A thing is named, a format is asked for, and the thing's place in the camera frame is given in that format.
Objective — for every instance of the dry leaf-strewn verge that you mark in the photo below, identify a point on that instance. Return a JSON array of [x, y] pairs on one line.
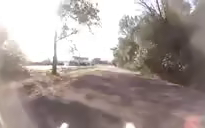
[[40, 80]]

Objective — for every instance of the building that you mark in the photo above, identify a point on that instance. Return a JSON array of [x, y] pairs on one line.
[[79, 61]]

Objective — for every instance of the dark bush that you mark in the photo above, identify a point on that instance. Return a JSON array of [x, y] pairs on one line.
[[6, 60]]

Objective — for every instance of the row of trees and bushes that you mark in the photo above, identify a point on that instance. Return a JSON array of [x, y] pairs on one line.
[[170, 43]]

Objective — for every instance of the pale water surface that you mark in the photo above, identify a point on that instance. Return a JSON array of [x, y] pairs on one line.
[[40, 67]]

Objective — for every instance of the distant tree line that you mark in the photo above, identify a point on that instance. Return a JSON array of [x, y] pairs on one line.
[[46, 62]]

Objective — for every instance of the thin-trunked tree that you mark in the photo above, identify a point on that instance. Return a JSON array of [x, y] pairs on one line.
[[54, 56]]

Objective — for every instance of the brown dirt path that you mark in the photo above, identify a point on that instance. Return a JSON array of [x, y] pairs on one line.
[[116, 100]]

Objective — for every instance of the robot's own part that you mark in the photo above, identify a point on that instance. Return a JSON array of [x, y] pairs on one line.
[[64, 125], [130, 125]]

